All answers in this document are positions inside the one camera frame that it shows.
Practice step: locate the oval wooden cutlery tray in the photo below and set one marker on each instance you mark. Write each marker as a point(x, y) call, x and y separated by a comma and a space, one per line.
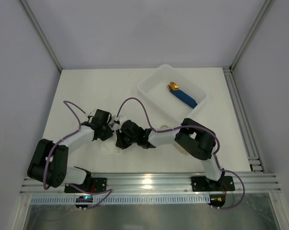
point(175, 144)

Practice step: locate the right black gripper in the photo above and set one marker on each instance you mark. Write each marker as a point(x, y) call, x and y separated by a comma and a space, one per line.
point(123, 140)

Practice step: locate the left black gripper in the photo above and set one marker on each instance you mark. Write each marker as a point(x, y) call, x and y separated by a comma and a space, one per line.
point(106, 133)

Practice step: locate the gold cutlery in roll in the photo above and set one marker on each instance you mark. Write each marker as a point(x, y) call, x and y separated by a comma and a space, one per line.
point(172, 86)

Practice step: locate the left aluminium frame post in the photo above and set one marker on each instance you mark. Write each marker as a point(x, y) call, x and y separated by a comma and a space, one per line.
point(40, 33)

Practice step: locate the white paper napkin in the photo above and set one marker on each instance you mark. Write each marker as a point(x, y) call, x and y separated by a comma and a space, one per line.
point(108, 146)

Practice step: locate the right aluminium side rail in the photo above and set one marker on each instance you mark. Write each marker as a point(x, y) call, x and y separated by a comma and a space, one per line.
point(248, 138)

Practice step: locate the right aluminium frame post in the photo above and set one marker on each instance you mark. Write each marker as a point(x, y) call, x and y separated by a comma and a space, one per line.
point(261, 15)

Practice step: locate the white plastic basket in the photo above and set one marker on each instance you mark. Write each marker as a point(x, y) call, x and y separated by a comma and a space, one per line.
point(154, 88)

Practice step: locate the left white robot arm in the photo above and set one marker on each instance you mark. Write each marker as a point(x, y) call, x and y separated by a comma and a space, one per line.
point(49, 163)

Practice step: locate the aluminium frame post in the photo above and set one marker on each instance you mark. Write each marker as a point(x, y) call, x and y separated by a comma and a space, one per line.
point(261, 15)
point(40, 33)

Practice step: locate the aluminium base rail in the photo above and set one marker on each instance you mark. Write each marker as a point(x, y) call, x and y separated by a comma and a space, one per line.
point(157, 183)

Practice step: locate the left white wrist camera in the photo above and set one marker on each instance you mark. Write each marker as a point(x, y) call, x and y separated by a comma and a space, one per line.
point(91, 114)

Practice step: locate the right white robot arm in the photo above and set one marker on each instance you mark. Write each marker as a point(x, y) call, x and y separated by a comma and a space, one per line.
point(197, 140)

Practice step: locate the white slotted cable duct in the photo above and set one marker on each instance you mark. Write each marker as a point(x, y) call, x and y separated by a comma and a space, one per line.
point(113, 199)

